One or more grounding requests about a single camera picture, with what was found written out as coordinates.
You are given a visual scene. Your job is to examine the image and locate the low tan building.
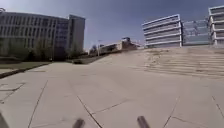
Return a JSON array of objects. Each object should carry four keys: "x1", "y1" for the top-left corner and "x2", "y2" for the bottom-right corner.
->
[{"x1": 88, "y1": 36, "x2": 142, "y2": 56}]

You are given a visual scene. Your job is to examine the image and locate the grey stone slab plaza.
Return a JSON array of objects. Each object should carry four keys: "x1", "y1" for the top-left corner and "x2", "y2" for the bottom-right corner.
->
[{"x1": 0, "y1": 49, "x2": 224, "y2": 128}]

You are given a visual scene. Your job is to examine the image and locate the robot's own part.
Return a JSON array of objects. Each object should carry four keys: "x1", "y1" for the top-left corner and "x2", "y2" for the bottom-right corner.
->
[
  {"x1": 136, "y1": 115, "x2": 151, "y2": 128},
  {"x1": 72, "y1": 118, "x2": 86, "y2": 128}
]

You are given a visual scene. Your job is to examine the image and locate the row of trees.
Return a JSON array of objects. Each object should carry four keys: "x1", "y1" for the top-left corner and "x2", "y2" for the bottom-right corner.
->
[{"x1": 0, "y1": 39, "x2": 85, "y2": 63}]

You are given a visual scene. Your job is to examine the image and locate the wide stone stairs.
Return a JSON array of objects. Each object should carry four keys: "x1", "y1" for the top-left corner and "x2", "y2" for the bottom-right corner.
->
[{"x1": 142, "y1": 45, "x2": 224, "y2": 80}]

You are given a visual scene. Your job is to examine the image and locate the large grey office building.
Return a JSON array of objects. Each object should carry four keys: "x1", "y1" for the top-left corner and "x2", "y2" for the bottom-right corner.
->
[{"x1": 0, "y1": 11, "x2": 87, "y2": 62}]

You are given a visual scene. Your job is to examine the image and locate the glass fronted building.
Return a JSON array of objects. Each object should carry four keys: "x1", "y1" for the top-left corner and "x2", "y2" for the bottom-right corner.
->
[{"x1": 181, "y1": 19, "x2": 212, "y2": 47}]

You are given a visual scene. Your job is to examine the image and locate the grass strip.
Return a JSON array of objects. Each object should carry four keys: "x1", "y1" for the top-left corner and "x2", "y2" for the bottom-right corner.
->
[{"x1": 0, "y1": 61, "x2": 52, "y2": 71}]

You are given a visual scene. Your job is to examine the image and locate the dark kerb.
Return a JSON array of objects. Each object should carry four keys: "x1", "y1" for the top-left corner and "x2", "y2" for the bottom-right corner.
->
[{"x1": 0, "y1": 62, "x2": 52, "y2": 80}]

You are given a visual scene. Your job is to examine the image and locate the wide white banded building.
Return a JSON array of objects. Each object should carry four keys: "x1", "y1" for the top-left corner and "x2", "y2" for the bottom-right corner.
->
[{"x1": 208, "y1": 4, "x2": 224, "y2": 46}]

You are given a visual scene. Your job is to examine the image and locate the lamp post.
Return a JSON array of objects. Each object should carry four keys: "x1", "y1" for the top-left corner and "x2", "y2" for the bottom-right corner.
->
[{"x1": 96, "y1": 39, "x2": 102, "y2": 57}]

